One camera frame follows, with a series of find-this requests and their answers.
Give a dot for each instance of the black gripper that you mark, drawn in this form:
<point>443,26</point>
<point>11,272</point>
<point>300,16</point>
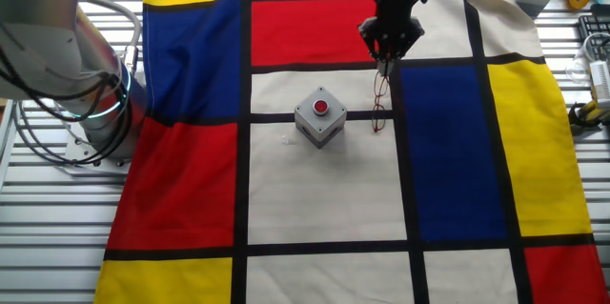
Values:
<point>398,1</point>

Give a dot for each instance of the white ribbed device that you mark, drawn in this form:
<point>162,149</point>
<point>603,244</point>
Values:
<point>601,82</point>

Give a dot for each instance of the colour-block patterned cloth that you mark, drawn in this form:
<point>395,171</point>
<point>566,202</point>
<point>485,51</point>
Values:
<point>324,189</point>

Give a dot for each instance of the small clear plastic piece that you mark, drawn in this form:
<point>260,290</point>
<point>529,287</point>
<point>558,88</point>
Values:
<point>286,140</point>

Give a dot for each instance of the yellow and black tool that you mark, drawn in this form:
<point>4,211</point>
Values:
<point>593,112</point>

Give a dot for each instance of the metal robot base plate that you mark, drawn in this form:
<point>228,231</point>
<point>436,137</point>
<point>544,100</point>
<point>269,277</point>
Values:
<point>78,157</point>

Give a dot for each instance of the grey box with red button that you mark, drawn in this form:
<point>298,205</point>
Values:
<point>319,125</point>

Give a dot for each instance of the black keyboard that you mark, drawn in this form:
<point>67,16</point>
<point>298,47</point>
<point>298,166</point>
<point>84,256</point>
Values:
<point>593,25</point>

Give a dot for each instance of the red thin-framed glasses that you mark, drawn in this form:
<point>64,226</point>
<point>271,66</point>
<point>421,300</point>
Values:
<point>379,118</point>

